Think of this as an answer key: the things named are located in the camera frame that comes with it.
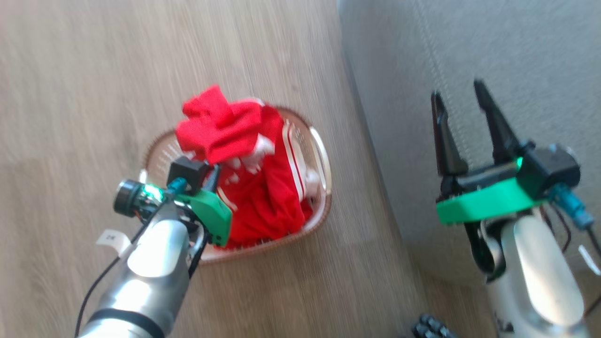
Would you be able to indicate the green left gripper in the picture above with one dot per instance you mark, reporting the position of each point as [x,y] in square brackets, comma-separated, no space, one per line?
[212,213]

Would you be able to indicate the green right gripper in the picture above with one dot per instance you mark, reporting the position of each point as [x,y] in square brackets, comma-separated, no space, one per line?
[483,202]

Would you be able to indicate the red garment with white trim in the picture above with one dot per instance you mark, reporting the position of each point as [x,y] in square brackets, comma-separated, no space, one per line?
[263,202]

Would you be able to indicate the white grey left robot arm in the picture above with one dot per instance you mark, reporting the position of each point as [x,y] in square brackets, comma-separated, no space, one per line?
[150,263]

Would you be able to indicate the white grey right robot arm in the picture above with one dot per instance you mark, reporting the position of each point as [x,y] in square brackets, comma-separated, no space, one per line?
[540,272]

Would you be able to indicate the black knobbed robot base part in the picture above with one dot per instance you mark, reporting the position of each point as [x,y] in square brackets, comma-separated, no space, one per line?
[429,328]

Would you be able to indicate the cream basket with brown rim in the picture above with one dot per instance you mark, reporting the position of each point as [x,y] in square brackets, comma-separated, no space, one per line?
[320,157]

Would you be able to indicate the grey fabric sofa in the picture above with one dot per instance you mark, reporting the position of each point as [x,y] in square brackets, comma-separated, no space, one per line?
[493,56]

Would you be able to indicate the white paper label tag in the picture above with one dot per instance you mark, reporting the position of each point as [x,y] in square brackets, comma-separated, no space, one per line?
[112,240]

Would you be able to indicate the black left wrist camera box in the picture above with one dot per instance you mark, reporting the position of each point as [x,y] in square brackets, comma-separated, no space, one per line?
[188,171]

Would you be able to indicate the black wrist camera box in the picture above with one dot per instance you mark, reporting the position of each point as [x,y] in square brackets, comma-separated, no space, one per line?
[188,171]
[549,169]

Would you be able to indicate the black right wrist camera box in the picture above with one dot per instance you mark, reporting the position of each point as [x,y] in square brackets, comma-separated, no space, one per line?
[549,169]

